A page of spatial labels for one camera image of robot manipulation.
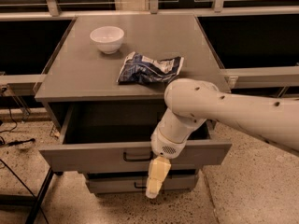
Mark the grey top drawer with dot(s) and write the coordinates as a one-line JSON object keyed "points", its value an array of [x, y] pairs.
{"points": [[106, 137]]}

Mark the white ceramic bowl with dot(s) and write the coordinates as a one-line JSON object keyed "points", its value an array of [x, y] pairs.
{"points": [[107, 39]]}

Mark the grey drawer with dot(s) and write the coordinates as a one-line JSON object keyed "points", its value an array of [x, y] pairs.
{"points": [[136, 181], [106, 137]]}

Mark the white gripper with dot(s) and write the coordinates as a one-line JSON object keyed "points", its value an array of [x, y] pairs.
{"points": [[163, 146]]}

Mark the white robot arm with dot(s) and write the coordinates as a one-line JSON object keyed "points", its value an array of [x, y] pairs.
{"points": [[191, 102]]}

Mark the grey drawer cabinet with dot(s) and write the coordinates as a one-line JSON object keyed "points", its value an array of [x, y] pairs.
{"points": [[81, 73]]}

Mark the grey bottom drawer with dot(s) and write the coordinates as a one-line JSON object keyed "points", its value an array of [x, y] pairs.
{"points": [[136, 181]]}

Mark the crumpled blue chip bag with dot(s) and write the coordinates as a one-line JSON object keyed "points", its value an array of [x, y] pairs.
{"points": [[140, 69]]}

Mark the black metal stand leg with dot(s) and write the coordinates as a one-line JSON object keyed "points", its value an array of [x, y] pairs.
{"points": [[33, 201]]}

